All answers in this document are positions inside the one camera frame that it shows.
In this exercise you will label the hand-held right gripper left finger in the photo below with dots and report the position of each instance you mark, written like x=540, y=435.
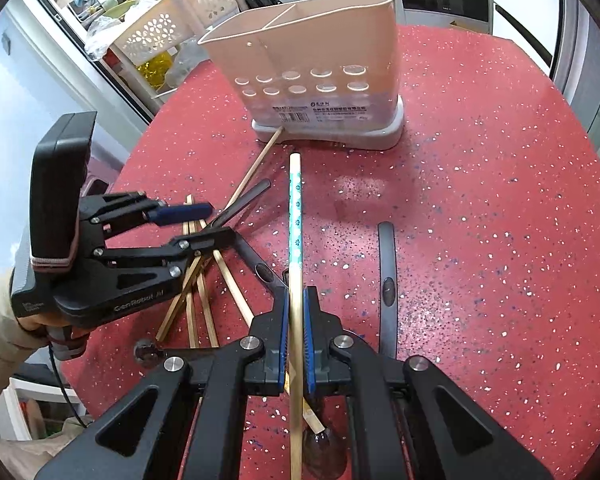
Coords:
x=283, y=320

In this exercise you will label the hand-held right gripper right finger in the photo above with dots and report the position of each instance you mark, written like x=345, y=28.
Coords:
x=309, y=325

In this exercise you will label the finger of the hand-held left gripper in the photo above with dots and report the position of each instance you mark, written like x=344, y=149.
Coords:
x=205, y=241
x=180, y=212

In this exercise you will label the black spoon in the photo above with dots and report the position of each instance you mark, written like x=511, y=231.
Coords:
x=387, y=260
x=262, y=267

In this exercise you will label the teal patterned chopstick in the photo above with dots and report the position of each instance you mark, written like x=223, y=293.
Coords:
x=295, y=210

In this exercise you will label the beige plastic utensil holder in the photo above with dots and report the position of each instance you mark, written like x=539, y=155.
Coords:
x=305, y=50

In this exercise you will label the person's left forearm beige sleeve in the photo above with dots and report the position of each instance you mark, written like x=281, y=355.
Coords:
x=0, y=320

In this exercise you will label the person's left hand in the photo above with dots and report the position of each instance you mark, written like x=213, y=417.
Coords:
x=37, y=322

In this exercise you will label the dark round object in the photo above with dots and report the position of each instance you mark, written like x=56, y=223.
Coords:
x=146, y=351

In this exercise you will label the clear plastic bag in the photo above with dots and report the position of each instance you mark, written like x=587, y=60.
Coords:
x=182, y=67

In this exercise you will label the yellow package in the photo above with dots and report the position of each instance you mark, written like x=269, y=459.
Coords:
x=155, y=67

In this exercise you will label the clear plastic bags pile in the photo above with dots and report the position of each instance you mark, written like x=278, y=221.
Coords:
x=100, y=35

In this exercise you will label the beige flower-hole basket cart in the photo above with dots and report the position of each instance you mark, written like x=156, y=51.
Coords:
x=155, y=35

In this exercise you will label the white refrigerator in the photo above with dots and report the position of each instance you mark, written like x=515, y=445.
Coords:
x=525, y=30

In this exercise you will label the grey sliding door frame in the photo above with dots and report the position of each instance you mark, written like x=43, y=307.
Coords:
x=580, y=60
x=95, y=65

